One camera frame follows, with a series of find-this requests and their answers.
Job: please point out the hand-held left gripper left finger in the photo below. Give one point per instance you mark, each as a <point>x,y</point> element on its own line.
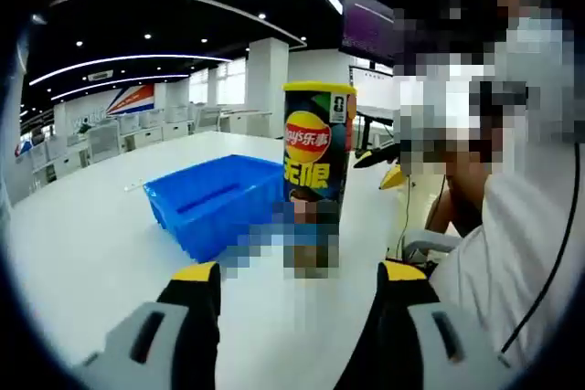
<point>183,330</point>

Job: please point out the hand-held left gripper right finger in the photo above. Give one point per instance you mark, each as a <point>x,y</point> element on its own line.
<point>397,330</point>

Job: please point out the tall dark chip container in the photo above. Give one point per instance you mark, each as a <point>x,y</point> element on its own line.
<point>315,152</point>

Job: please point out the blue plastic box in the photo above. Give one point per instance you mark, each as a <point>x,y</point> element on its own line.
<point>183,225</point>

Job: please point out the grey chair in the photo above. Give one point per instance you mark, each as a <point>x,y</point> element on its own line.
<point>429,241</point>

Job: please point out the white table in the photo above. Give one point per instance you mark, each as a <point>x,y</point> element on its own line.
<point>91,248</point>

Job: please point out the person's white shirt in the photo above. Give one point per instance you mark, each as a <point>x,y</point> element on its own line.
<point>525,271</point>

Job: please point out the row of white storage cabinets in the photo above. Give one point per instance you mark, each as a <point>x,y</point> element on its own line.
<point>151,132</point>

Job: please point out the ceiling air vent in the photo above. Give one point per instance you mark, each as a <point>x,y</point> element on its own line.
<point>101,75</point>

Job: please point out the desk with black frame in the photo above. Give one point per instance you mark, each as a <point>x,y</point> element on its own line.
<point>372,127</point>

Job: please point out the dark wall monitor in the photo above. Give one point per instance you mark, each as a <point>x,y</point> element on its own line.
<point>365,29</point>

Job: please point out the red blue wall banner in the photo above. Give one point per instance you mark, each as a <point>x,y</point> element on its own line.
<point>132,100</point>

